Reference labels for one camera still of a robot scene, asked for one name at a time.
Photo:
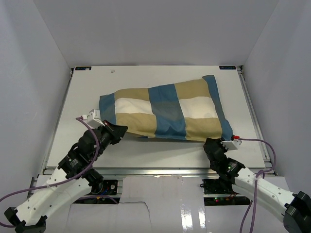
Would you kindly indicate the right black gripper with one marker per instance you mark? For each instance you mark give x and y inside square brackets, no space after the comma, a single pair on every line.
[218,141]

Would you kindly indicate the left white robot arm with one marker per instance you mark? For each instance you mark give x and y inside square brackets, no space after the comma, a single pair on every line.
[74,178]

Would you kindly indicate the aluminium frame rail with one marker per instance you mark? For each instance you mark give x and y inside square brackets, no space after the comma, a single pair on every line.
[263,147]

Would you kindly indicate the checkered blue beige pillowcase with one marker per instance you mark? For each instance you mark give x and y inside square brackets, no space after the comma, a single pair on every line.
[190,110]

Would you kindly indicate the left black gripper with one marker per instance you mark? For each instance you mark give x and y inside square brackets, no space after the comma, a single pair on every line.
[117,131]

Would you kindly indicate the right blue corner label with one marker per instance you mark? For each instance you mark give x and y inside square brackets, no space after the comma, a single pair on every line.
[227,67]

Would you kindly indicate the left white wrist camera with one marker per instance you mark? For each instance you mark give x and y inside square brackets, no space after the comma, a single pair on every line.
[93,118]

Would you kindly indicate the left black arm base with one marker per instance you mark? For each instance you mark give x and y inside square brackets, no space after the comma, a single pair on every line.
[104,187]

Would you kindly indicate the blue corner label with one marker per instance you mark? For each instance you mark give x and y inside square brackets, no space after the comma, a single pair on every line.
[227,67]
[83,68]

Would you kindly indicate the left blue corner label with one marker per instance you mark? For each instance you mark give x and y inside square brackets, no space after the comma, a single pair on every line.
[83,68]

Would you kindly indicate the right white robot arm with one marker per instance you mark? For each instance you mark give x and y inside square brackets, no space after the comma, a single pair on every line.
[293,210]

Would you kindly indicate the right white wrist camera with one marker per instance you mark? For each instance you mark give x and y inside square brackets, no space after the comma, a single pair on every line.
[233,144]

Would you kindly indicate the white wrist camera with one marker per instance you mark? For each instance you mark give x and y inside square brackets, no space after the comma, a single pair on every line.
[233,144]
[93,118]

